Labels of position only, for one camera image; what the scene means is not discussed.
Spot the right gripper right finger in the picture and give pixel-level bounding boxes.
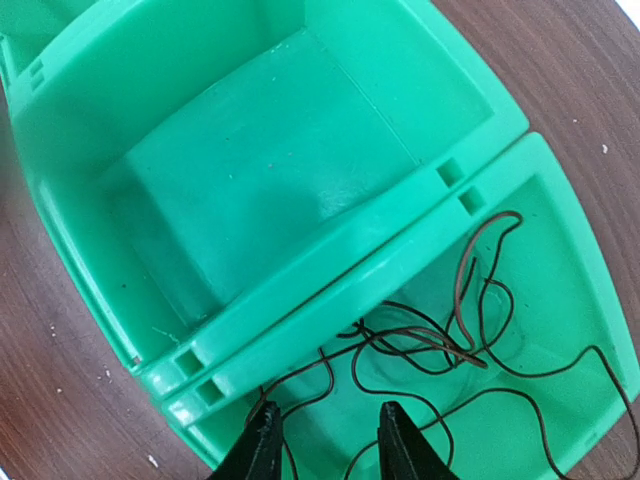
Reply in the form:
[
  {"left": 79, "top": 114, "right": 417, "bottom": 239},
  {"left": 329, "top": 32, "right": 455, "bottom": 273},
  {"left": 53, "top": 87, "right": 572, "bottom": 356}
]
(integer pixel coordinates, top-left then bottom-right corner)
[{"left": 377, "top": 401, "right": 456, "bottom": 480}]

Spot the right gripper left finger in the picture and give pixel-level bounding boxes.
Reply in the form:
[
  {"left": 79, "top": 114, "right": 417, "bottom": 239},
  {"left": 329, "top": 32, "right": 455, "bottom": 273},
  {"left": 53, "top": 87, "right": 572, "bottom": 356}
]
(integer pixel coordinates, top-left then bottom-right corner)
[{"left": 209, "top": 401, "right": 283, "bottom": 480}]

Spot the black thin cable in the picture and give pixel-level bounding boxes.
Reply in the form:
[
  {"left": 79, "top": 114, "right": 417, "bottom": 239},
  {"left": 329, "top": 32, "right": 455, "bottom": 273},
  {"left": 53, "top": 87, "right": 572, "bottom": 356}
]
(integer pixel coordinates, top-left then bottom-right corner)
[{"left": 249, "top": 212, "right": 640, "bottom": 480}]

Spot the green bin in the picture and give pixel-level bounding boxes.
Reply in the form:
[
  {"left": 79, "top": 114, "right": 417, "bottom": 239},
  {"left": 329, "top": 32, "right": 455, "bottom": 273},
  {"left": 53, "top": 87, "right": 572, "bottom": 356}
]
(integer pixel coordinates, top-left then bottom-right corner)
[
  {"left": 1, "top": 0, "right": 95, "bottom": 97},
  {"left": 7, "top": 1, "right": 529, "bottom": 399},
  {"left": 166, "top": 133, "right": 639, "bottom": 479}
]

